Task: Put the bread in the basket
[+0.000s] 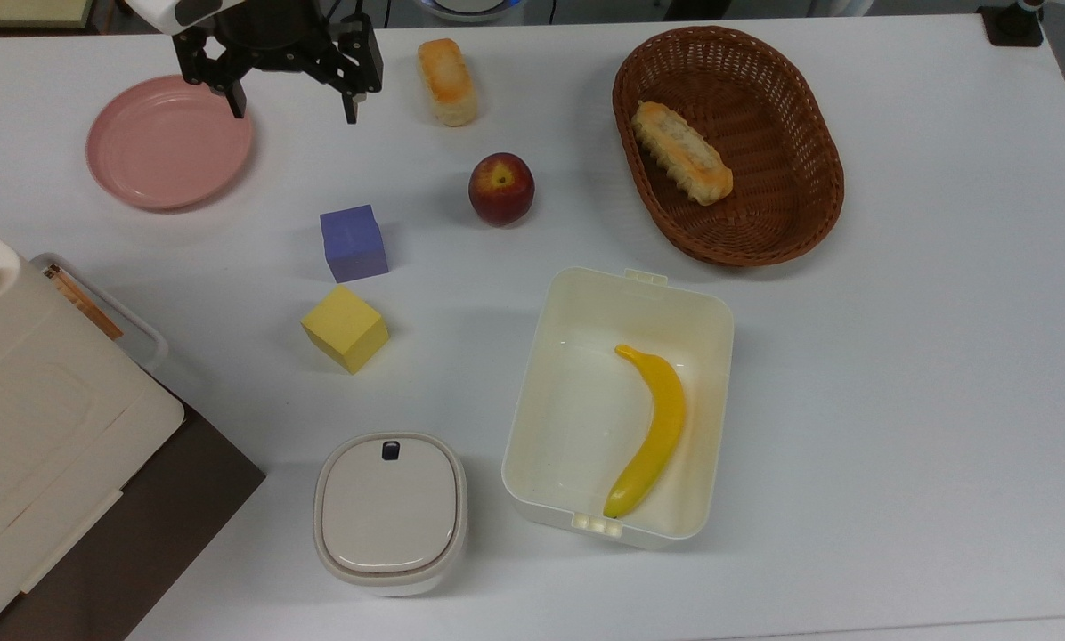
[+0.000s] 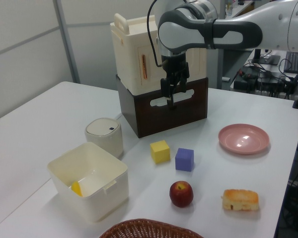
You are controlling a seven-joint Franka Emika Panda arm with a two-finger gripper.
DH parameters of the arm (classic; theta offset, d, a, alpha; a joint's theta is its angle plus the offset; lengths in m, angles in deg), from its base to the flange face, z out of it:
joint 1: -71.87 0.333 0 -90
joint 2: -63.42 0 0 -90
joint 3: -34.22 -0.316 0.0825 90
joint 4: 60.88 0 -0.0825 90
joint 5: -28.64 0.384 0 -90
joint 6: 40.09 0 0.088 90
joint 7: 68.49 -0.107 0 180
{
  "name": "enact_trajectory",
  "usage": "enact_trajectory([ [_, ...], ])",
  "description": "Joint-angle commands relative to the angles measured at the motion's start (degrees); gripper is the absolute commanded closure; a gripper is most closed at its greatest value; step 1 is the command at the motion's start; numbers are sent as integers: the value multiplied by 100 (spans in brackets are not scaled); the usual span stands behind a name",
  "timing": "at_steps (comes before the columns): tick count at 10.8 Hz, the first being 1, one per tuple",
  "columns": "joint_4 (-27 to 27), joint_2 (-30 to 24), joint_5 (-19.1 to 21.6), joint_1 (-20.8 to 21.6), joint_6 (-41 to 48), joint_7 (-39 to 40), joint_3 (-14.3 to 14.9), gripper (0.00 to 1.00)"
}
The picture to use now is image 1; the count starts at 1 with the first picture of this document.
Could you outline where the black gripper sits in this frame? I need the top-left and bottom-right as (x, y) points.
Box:
(173, 0), (385, 126)

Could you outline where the smooth golden bread loaf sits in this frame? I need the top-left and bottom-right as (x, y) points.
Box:
(418, 37), (479, 127)

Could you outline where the ridged long bread roll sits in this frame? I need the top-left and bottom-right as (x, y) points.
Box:
(630, 101), (735, 207)

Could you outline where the brown wicker basket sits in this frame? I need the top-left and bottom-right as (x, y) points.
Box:
(612, 25), (846, 268)

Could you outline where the pink round plate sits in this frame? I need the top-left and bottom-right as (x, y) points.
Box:
(85, 75), (256, 212)

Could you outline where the purple foam cube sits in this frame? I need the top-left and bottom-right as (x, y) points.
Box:
(320, 204), (390, 284)

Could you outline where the red apple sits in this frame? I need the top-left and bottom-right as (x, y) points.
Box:
(468, 152), (536, 227)

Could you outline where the beige framed board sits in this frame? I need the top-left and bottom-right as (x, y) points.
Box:
(0, 0), (97, 28)

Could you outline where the yellow foam cube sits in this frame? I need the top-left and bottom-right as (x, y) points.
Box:
(300, 284), (390, 375)

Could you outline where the cream open plastic box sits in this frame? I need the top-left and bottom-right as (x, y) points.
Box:
(500, 266), (736, 550)

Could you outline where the small white lidded bin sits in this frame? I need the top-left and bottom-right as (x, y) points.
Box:
(313, 432), (469, 597)

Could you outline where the yellow banana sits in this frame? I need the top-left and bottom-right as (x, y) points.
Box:
(603, 344), (687, 520)

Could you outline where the black clamp base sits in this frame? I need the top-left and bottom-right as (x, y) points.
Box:
(978, 0), (1046, 48)

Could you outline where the cream plastic caddy with handles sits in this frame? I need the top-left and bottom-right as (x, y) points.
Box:
(0, 212), (186, 638)

